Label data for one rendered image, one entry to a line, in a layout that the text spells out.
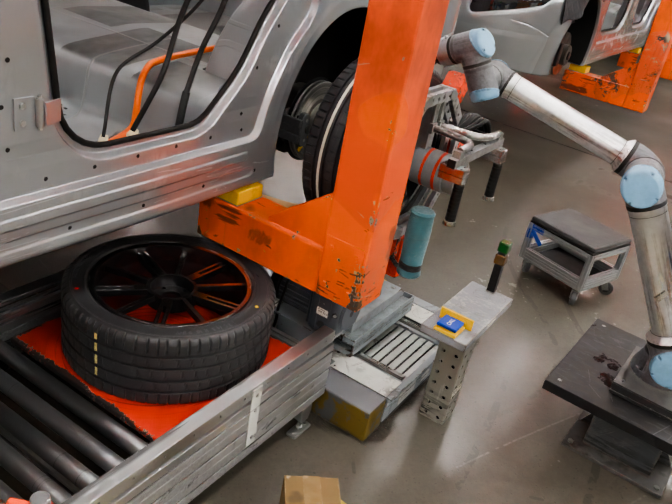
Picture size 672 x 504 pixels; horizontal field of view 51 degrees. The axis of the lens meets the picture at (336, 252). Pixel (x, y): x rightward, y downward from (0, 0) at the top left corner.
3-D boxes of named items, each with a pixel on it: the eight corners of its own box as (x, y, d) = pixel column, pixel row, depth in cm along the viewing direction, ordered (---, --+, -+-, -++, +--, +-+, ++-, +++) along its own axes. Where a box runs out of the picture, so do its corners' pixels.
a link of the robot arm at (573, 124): (675, 158, 225) (494, 49, 235) (673, 170, 215) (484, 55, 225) (651, 187, 231) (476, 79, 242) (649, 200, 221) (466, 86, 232)
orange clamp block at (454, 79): (442, 98, 264) (453, 77, 265) (461, 104, 261) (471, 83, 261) (438, 90, 258) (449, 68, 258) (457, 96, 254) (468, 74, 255)
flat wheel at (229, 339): (132, 270, 269) (135, 214, 259) (294, 321, 257) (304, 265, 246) (14, 363, 212) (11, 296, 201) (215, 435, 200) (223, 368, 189)
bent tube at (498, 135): (454, 123, 265) (461, 95, 260) (502, 139, 256) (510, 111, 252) (433, 131, 251) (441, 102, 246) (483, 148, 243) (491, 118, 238)
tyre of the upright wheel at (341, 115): (276, 210, 245) (357, 225, 303) (332, 236, 234) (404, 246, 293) (346, 25, 235) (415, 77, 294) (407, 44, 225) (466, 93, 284)
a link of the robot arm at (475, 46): (485, 62, 213) (477, 28, 210) (450, 69, 222) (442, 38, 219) (500, 55, 219) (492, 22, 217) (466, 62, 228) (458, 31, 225)
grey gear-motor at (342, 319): (269, 311, 295) (281, 237, 279) (353, 356, 277) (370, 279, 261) (241, 327, 281) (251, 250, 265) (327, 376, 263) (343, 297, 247)
